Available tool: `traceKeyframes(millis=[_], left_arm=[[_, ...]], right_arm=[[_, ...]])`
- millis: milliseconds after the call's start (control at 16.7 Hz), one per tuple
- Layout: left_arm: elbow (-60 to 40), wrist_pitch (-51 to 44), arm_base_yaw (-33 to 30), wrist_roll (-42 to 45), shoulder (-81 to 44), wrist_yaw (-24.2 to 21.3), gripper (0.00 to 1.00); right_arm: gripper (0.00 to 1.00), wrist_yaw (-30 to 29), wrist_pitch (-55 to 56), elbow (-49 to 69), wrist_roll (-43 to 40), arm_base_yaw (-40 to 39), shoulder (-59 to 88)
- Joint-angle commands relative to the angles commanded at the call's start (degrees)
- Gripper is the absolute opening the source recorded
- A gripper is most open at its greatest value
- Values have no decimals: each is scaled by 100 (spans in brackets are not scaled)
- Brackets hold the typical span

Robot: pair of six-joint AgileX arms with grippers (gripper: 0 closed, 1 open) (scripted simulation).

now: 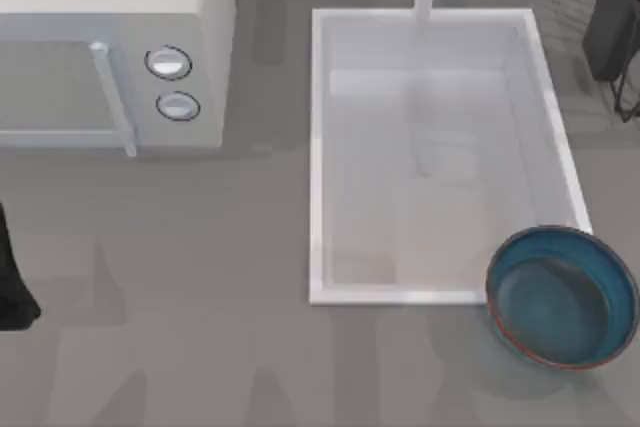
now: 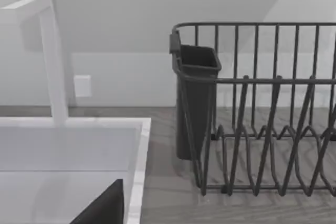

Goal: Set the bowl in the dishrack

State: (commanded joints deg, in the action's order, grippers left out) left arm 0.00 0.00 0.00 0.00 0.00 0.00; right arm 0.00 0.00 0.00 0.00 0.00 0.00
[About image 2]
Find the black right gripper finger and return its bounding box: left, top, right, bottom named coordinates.
left=69, top=178, right=124, bottom=224

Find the white sink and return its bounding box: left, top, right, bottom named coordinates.
left=0, top=117, right=152, bottom=224

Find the dark grey cutlery holder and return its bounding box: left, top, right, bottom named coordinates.
left=176, top=44, right=223, bottom=161

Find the tall white tap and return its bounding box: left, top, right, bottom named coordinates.
left=0, top=0, right=70, bottom=128

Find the white wall socket plate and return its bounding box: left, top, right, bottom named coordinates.
left=73, top=75, right=92, bottom=98

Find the dark grey wire dish rack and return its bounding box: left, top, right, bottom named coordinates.
left=170, top=22, right=336, bottom=197

